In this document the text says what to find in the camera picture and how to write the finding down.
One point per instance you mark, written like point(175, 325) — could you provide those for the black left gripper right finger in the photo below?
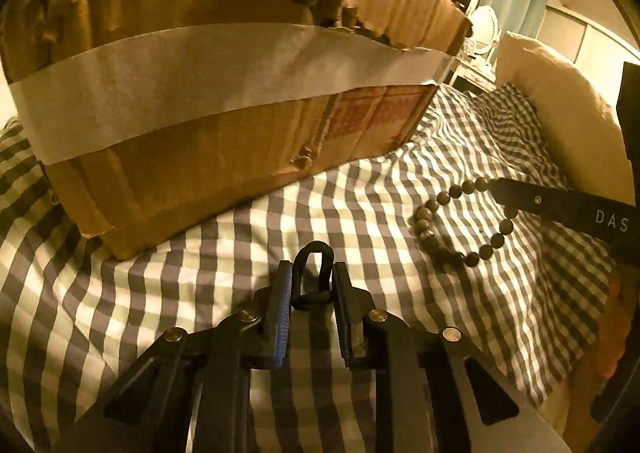
point(434, 392)

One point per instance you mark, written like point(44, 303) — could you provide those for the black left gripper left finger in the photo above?
point(191, 391)

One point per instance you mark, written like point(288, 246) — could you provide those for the person's right hand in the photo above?
point(604, 384)

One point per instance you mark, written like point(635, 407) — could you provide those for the cream pillow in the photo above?
point(579, 125)

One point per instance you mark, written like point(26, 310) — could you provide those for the gingham checked bed cover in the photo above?
point(73, 318)

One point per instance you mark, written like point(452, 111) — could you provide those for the white round mirror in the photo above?
point(485, 29)

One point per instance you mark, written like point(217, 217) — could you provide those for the torn brown cardboard box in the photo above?
point(151, 116)

